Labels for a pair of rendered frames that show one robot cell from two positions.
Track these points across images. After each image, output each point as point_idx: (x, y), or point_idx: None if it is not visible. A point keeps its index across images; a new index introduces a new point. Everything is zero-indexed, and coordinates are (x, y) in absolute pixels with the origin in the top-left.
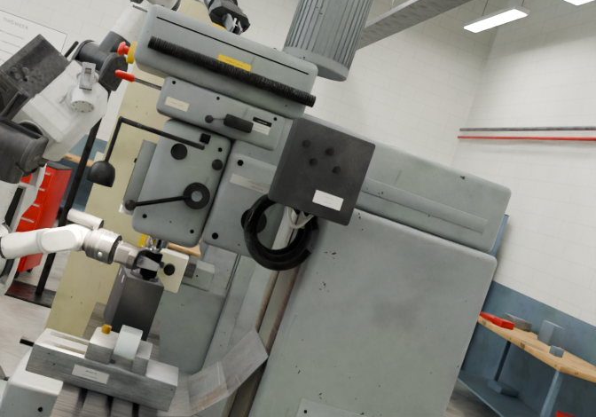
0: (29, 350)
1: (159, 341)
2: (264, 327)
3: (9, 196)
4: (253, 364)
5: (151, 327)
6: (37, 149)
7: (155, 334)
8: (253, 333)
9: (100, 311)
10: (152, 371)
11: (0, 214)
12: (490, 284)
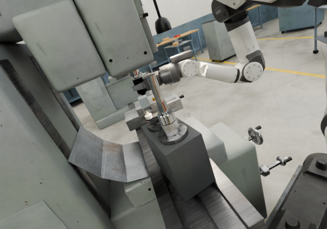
0: (215, 135)
1: (152, 184)
2: (69, 137)
3: (231, 40)
4: (87, 134)
5: (171, 210)
6: (212, 6)
7: (160, 197)
8: (73, 156)
9: (224, 185)
10: (134, 111)
11: (235, 52)
12: None
